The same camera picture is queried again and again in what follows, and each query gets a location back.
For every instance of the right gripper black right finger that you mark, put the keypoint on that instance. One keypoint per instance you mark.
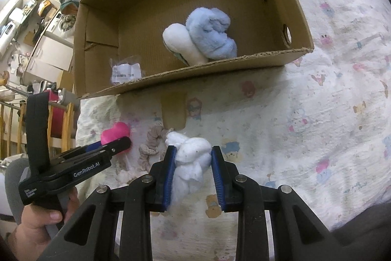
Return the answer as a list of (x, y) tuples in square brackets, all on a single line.
[(298, 234)]

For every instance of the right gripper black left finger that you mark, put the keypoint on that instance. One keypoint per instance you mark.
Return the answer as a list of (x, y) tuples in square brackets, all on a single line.
[(115, 224)]

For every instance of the white cloth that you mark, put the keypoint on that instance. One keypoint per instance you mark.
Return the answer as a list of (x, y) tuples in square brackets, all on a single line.
[(192, 160)]

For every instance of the pink rubber duck toy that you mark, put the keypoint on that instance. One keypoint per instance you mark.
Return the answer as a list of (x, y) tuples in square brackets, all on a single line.
[(118, 130)]

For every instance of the clear plastic packet white label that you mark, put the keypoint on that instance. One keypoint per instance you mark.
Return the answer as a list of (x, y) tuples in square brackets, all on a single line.
[(125, 70)]

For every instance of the light blue fluffy sock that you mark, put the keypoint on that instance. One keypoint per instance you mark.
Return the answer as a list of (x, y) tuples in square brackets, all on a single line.
[(202, 38)]

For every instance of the orange tan sponge block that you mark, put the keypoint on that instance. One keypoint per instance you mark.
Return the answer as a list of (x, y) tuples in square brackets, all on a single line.
[(173, 105)]

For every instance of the person's left hand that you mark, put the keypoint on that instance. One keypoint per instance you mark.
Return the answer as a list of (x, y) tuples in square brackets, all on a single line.
[(30, 238)]

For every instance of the beige brown scrunchie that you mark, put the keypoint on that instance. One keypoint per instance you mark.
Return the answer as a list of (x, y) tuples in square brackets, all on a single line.
[(152, 146)]

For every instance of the yellow wooden chair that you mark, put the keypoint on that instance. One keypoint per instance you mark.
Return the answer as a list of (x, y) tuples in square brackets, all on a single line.
[(31, 125)]

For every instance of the pink suitcase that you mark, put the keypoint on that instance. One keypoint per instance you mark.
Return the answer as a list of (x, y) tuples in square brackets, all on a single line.
[(57, 117)]

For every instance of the white patterned bed quilt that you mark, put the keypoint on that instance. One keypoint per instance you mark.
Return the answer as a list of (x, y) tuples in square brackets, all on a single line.
[(321, 124)]

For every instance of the white kitchen cabinet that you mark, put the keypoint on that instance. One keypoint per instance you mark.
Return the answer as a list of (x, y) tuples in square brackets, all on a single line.
[(47, 62)]

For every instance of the brown cardboard box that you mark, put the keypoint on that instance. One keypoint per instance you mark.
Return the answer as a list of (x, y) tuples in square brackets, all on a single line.
[(267, 33)]

